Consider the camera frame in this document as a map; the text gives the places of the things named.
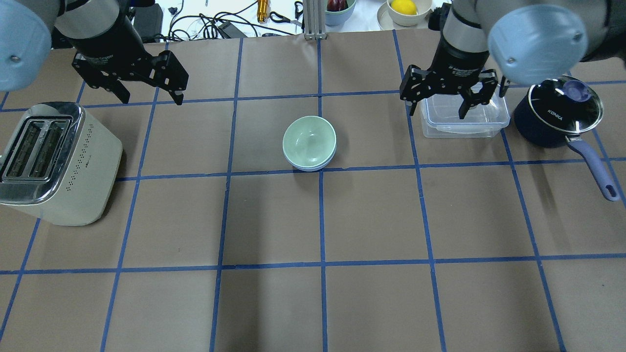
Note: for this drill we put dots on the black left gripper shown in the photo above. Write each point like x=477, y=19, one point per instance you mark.
x=111, y=52

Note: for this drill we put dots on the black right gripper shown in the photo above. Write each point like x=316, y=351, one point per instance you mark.
x=458, y=59

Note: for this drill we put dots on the green bowl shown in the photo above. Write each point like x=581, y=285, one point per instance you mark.
x=311, y=138

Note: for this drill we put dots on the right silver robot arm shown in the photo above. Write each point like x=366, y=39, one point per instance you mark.
x=485, y=43

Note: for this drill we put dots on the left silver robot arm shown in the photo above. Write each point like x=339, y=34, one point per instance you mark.
x=26, y=28

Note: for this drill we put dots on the beige bowl with lemon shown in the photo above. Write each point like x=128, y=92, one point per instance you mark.
x=401, y=14

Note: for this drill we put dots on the blue bowl with fruit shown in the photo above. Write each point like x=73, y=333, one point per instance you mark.
x=337, y=12

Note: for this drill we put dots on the clear plastic food container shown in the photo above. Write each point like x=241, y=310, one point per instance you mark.
x=440, y=118

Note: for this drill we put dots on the yellow lemon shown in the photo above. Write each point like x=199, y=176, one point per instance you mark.
x=404, y=7

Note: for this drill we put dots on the silver toaster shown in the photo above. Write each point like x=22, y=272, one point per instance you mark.
x=60, y=164

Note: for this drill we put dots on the blue saucepan with lid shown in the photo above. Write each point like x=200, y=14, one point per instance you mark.
x=555, y=113

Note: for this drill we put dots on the orange handled tool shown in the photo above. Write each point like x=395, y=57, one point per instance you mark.
x=262, y=11

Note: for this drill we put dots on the aluminium frame post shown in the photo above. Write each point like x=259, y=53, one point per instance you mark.
x=314, y=19

